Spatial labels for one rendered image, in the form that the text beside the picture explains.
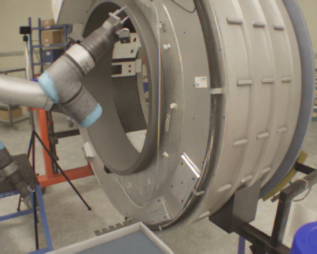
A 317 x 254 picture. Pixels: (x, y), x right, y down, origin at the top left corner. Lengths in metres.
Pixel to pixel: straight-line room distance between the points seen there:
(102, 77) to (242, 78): 1.07
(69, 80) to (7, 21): 8.43
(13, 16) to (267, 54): 8.46
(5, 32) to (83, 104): 8.48
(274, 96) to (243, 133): 0.17
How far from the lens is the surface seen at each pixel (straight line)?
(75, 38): 0.89
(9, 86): 0.91
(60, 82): 0.81
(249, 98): 0.86
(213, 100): 0.76
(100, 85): 1.72
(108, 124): 1.67
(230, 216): 1.12
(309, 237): 0.42
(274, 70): 0.94
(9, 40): 9.12
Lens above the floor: 1.34
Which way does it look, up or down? 16 degrees down
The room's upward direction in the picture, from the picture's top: straight up
